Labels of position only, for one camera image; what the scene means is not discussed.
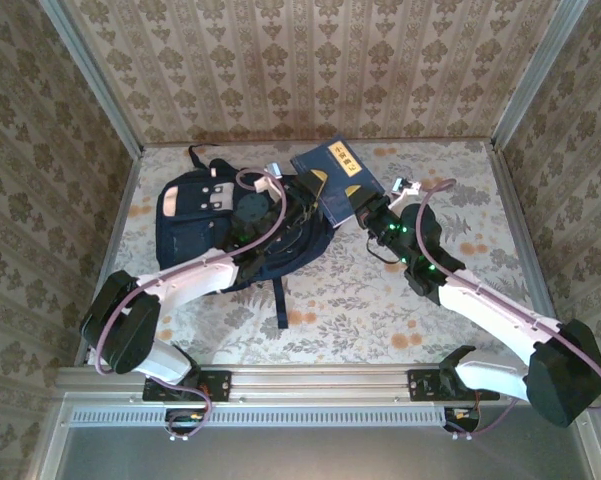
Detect navy book with yellow label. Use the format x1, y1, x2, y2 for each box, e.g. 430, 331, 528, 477
289, 134, 386, 229

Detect navy backpack with pink trim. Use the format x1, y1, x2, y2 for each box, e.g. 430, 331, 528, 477
154, 144, 334, 330

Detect floral table cover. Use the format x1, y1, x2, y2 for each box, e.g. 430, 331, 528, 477
87, 139, 551, 366

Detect grey metal panel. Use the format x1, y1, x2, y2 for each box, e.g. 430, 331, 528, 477
54, 404, 596, 480

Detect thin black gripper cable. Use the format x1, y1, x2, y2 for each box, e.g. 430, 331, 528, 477
365, 238, 400, 265

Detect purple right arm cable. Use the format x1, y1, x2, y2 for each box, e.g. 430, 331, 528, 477
413, 177, 601, 441

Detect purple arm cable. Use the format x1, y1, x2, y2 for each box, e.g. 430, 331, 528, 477
413, 177, 601, 441
94, 168, 288, 442

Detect aluminium table side rail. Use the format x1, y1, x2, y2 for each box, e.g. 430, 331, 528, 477
74, 147, 144, 366
489, 139, 572, 365

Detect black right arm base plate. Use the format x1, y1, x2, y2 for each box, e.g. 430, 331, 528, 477
407, 368, 501, 402

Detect aluminium mounting rail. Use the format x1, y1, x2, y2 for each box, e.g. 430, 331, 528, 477
54, 363, 594, 404

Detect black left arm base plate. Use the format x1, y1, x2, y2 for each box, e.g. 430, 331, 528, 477
142, 369, 232, 402

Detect small circuit board with wires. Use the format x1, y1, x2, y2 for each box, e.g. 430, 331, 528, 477
442, 405, 481, 434
164, 407, 209, 426

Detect slotted grey cable duct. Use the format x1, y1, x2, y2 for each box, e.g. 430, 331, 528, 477
68, 404, 449, 427

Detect aluminium upright frame post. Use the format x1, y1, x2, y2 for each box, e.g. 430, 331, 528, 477
490, 0, 590, 149
38, 0, 145, 154

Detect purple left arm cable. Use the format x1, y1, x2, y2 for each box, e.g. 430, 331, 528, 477
94, 168, 288, 442

